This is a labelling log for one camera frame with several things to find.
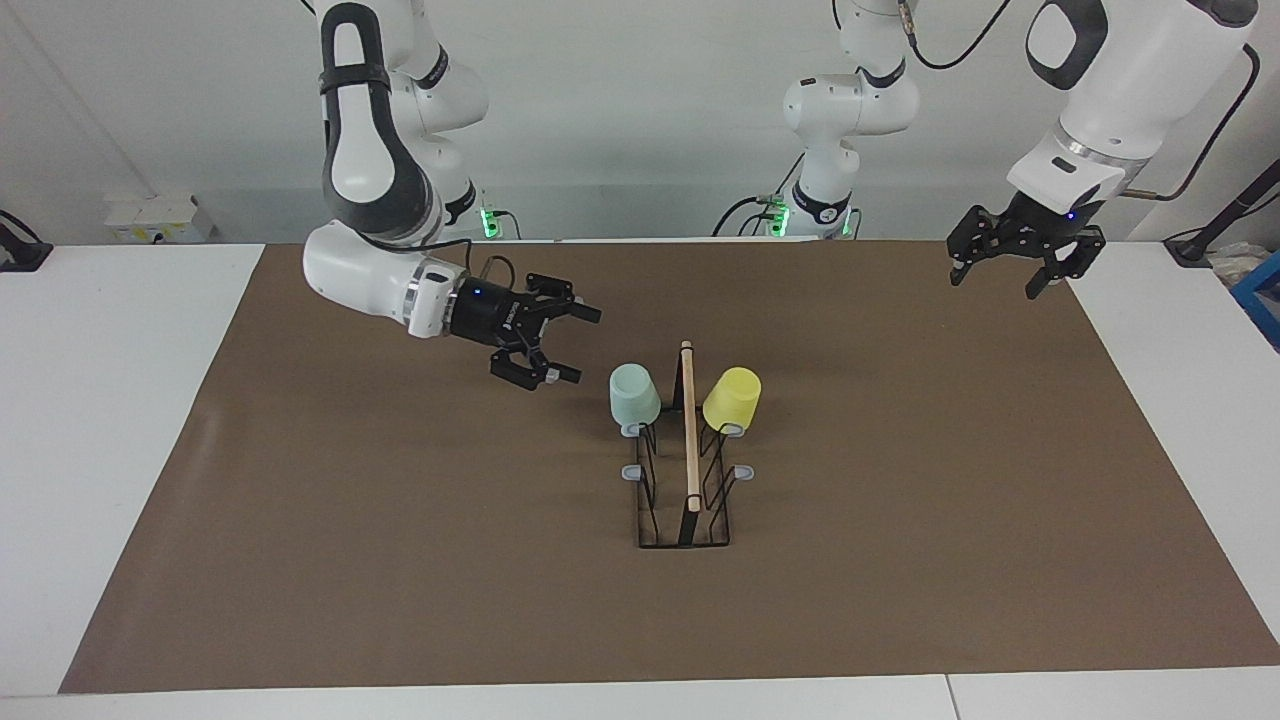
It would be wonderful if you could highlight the white crumpled wrap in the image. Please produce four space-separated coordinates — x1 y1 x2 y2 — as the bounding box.
1205 243 1267 287

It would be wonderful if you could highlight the yellow plastic cup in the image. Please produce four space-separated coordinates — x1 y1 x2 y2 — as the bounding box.
702 367 763 435

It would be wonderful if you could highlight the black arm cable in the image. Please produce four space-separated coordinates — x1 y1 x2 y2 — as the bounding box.
350 225 517 291
895 0 1259 202

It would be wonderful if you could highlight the black clamp mount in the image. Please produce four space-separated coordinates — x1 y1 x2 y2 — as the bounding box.
0 210 54 273

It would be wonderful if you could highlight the white power strip box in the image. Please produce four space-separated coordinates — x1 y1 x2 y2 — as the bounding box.
104 195 218 245

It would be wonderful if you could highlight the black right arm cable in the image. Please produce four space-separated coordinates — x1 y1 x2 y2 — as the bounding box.
350 225 517 291

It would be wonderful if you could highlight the black camera stand pole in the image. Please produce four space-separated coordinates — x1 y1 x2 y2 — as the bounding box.
1163 158 1280 267

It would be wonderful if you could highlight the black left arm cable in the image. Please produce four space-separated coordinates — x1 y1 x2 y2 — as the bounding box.
895 0 1259 202

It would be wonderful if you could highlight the pale green plastic cup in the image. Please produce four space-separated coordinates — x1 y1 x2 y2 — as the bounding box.
609 364 663 429

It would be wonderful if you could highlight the black wire cup rack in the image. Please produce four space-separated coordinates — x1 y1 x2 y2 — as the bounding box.
620 340 756 549

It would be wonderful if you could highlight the brown table mat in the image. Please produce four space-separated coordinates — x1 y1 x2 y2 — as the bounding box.
58 238 1280 695

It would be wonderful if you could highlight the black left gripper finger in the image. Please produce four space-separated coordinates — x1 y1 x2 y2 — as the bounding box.
946 205 993 289
1025 232 1108 302

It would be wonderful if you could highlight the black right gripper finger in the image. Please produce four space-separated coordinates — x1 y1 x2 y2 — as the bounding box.
490 340 584 392
520 270 604 326

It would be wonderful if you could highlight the black base cable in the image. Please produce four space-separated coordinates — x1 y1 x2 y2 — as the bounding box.
712 150 807 239

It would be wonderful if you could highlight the blue box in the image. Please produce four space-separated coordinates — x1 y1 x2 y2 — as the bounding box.
1230 250 1280 351

